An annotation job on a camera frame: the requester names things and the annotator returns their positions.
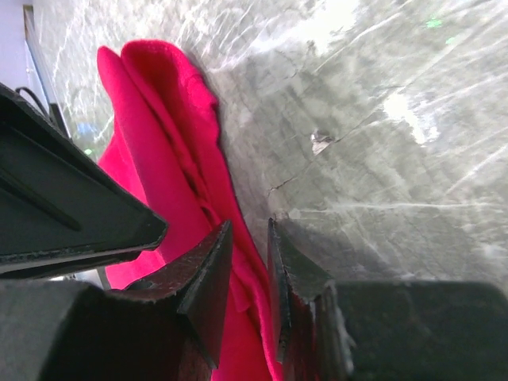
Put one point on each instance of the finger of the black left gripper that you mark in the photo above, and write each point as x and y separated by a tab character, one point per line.
60	212

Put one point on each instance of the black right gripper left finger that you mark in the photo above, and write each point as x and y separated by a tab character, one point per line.
166	326

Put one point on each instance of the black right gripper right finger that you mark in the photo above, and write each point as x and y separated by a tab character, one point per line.
326	329

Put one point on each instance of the red t-shirt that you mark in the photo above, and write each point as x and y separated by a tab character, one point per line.
165	151

